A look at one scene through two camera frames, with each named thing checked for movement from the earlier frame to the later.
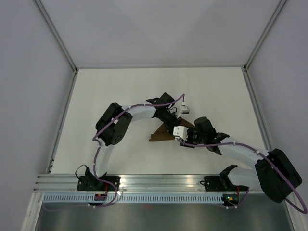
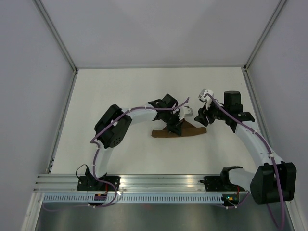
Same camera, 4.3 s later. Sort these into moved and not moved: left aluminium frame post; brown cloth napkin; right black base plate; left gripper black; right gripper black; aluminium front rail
Moved: brown cloth napkin; right gripper black
Not moved: aluminium front rail; left gripper black; right black base plate; left aluminium frame post
